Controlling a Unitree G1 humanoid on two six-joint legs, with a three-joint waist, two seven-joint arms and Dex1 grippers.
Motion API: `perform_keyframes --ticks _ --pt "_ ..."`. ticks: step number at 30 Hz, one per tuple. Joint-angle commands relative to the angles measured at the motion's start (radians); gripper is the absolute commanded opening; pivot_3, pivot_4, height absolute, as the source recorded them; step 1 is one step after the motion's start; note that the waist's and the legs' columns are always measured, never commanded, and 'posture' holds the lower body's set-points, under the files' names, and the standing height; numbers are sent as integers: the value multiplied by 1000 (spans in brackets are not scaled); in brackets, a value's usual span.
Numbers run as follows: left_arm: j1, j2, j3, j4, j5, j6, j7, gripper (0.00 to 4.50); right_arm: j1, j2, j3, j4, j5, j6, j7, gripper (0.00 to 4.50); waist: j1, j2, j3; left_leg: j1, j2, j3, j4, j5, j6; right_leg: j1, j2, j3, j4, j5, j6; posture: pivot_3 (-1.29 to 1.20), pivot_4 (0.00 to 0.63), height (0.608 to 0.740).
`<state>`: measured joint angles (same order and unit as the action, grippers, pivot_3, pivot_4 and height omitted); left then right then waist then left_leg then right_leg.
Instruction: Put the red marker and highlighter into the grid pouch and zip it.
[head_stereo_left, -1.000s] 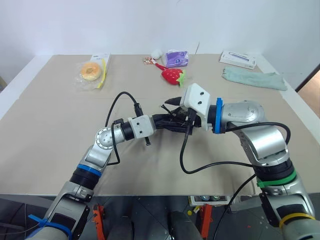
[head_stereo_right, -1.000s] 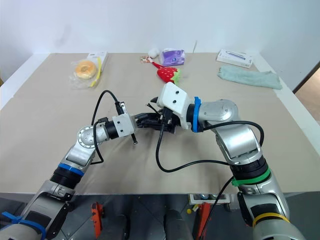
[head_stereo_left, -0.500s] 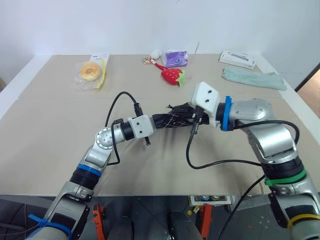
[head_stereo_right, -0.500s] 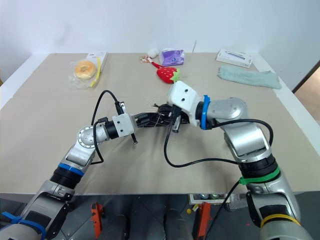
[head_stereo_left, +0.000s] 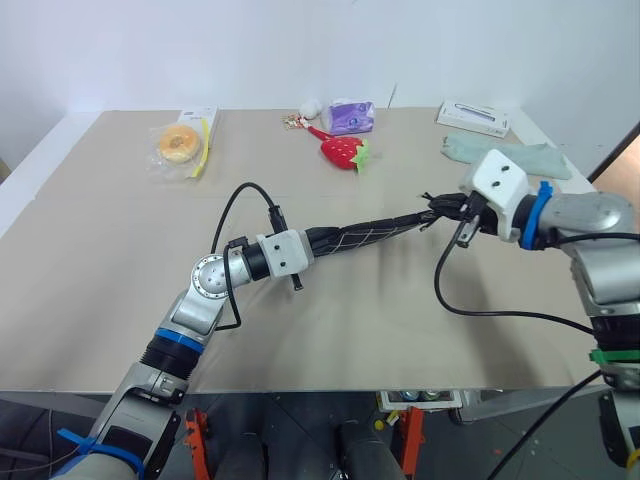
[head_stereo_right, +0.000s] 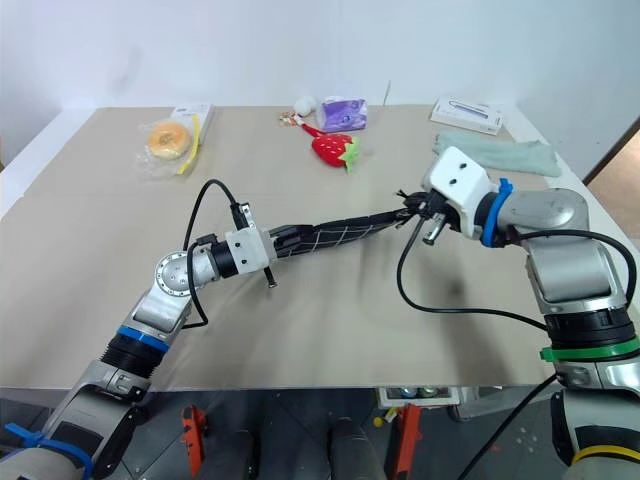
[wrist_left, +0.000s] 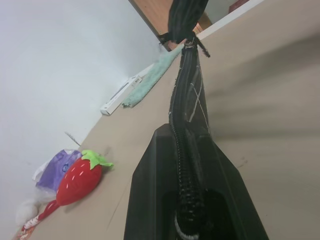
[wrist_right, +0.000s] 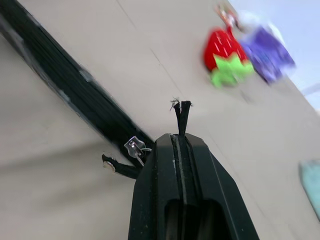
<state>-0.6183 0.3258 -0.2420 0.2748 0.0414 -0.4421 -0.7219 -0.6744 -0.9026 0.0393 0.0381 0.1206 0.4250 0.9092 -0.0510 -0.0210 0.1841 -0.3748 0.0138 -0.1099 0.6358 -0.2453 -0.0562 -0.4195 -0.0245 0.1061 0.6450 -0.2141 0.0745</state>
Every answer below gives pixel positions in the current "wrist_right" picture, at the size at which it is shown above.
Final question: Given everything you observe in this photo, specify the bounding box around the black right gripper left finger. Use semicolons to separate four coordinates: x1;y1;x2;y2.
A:
127;133;185;240

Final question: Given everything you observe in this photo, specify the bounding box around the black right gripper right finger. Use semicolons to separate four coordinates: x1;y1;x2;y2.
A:
183;133;261;240

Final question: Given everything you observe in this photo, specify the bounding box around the black pencil case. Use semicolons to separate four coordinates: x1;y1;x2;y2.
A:
0;0;155;181

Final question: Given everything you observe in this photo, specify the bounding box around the silver zipper slider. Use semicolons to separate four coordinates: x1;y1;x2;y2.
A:
123;135;153;167

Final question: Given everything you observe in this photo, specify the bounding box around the teal flat object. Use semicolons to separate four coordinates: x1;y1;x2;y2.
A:
298;159;320;223

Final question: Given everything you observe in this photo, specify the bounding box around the red strawberry plush toy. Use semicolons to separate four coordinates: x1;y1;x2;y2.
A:
203;26;256;88

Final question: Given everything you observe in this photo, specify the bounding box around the purple plush toy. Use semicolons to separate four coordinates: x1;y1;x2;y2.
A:
239;23;298;85

